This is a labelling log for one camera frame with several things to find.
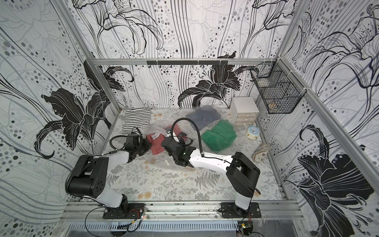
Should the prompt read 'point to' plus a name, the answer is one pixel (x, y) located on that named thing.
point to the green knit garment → (221, 137)
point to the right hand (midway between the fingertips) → (175, 139)
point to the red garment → (156, 144)
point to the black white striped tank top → (135, 118)
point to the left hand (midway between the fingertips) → (154, 144)
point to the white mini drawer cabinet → (244, 111)
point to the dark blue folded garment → (203, 115)
